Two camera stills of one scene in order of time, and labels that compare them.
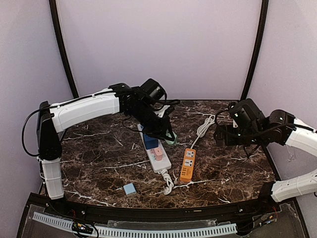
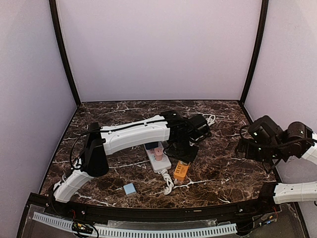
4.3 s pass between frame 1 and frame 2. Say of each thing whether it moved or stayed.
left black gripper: moved
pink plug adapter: stayed
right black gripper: moved
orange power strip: moved
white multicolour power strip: stayed
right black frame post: stayed
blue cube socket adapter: stayed
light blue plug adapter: stayed
